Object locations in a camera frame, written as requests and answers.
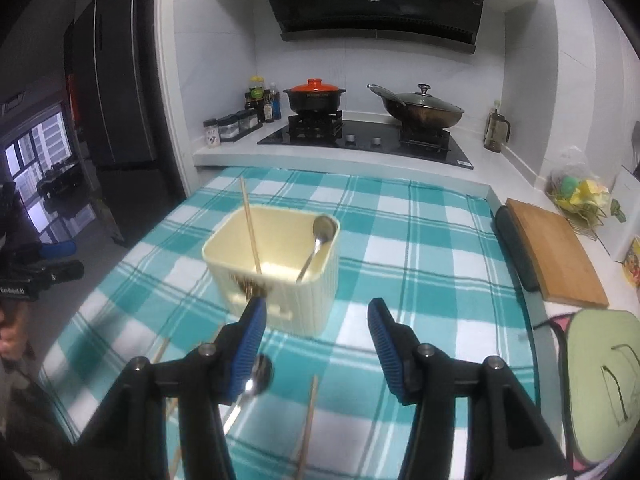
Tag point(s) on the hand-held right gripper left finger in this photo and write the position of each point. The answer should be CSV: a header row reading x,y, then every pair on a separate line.
x,y
249,345

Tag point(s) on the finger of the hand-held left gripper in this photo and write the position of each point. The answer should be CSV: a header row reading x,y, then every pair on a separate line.
x,y
57,249
57,272

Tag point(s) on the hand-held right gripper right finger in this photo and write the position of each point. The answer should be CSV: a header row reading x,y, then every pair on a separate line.
x,y
382,340

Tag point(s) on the metal spoon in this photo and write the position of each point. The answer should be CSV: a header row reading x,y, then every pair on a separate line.
x,y
325,228
264,371

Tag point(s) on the cream utensil holder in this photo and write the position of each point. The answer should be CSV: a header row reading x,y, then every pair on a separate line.
x,y
310,305

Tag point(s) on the person's left hand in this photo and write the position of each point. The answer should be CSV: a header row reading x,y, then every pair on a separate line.
x,y
10,330

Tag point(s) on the teal checkered cloth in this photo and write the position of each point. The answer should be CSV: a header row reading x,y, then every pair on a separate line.
x,y
440,270

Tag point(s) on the dark mat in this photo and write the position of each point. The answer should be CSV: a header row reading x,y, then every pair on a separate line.
x,y
515,250

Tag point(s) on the dark grey refrigerator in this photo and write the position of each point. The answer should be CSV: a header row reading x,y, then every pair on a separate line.
x,y
115,85

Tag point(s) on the wooden cutting board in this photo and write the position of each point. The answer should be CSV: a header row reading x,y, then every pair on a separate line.
x,y
555,255

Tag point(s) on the white black-capped shaker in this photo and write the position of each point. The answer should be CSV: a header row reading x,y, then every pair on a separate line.
x,y
212,135

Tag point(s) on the black gas stove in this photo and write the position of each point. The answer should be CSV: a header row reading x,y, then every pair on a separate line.
x,y
370,140

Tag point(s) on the clear spice jar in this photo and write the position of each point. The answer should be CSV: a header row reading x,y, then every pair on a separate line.
x,y
251,120
228,130
242,124

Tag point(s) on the dark wok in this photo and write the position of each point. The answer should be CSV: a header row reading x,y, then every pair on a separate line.
x,y
425,116

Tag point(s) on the blue label bottle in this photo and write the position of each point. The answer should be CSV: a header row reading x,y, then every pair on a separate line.
x,y
268,110

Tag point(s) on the glass wok lid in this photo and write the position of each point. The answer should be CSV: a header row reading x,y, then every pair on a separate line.
x,y
425,100

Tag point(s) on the black clay pot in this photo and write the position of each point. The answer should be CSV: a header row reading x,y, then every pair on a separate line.
x,y
315,102

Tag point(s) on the clear plastic bag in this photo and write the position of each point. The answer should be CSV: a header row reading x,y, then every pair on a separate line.
x,y
575,185

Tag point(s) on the yellow-capped green label bottle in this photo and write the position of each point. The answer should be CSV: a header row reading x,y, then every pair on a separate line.
x,y
256,91

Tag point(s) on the orange pot lid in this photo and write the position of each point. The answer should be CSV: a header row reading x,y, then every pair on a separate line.
x,y
314,86

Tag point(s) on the white printed box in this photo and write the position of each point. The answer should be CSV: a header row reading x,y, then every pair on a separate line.
x,y
627,185

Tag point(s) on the black range hood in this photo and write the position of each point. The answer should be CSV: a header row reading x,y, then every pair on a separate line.
x,y
375,10

